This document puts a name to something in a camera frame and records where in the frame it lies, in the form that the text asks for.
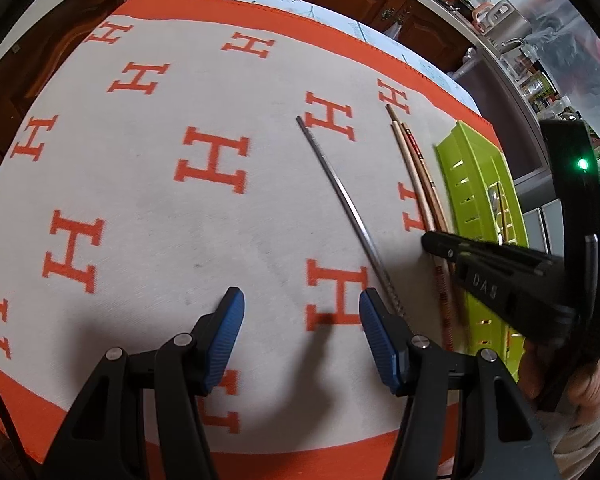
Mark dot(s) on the person's right forearm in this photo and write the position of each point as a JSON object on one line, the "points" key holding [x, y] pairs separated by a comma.
{"points": [[585, 450]]}

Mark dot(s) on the orange printed blanket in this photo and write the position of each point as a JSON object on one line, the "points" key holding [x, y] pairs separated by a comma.
{"points": [[145, 210]]}

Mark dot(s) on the stainless electric kettle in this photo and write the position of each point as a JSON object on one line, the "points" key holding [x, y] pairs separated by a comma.
{"points": [[505, 20]]}

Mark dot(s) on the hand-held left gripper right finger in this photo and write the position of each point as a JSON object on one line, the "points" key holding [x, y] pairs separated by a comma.
{"points": [[380, 340]]}

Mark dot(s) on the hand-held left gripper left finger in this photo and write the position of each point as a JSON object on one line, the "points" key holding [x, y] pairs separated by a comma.
{"points": [[225, 340]]}

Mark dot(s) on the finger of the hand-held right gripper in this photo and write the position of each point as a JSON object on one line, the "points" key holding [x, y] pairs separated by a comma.
{"points": [[440, 246]]}

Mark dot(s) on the person's right hand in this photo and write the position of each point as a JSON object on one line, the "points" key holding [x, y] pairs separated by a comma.
{"points": [[595, 390]]}

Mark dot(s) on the grey refrigerator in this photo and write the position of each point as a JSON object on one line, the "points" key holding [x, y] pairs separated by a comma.
{"points": [[535, 225]]}

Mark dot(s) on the plain wooden chopstick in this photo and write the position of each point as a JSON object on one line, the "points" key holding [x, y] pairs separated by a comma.
{"points": [[394, 117]]}

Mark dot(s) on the stainless steel cabinet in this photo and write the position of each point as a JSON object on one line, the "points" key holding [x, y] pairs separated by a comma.
{"points": [[490, 90]]}

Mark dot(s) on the red patterned wooden chopstick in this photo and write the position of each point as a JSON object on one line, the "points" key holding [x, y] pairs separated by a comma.
{"points": [[445, 310], [412, 180]]}

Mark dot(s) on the large clear plastic bag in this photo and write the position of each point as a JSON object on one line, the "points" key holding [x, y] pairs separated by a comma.
{"points": [[580, 45]]}

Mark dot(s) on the green plastic utensil tray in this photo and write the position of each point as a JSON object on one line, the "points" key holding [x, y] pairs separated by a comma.
{"points": [[472, 175]]}

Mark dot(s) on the brown wooden chopstick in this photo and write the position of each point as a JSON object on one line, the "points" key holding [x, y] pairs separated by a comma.
{"points": [[503, 220]]}

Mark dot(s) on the metal chopstick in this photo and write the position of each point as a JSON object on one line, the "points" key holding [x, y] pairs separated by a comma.
{"points": [[393, 296]]}

